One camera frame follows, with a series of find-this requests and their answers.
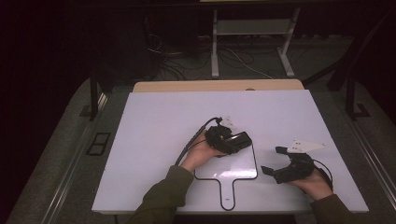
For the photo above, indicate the black whiteboard eraser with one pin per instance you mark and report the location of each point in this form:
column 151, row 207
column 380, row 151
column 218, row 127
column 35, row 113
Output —
column 243, row 140

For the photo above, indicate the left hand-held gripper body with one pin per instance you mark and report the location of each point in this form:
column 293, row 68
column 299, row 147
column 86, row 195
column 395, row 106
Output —
column 219, row 138

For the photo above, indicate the metal floor rail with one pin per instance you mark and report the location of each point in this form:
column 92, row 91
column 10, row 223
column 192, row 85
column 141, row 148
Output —
column 375, row 155
column 67, row 180

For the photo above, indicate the person's left hand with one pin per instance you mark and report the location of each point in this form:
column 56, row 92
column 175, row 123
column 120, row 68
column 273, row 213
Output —
column 199, row 154

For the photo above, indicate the white metal stand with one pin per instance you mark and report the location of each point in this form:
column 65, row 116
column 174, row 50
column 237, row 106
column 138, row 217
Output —
column 253, row 27

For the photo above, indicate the wooden table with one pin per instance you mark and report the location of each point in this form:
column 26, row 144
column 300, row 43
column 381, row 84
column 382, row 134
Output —
column 218, row 85

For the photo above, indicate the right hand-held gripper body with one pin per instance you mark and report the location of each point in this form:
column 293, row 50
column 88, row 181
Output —
column 295, row 171

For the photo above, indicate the black floor socket plate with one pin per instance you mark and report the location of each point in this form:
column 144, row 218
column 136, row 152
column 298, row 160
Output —
column 98, row 143

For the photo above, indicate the person's right hand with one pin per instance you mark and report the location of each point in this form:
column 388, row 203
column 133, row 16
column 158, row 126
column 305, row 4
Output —
column 314, row 186

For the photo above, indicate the black metal stand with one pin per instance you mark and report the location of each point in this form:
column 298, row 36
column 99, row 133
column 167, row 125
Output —
column 351, row 99

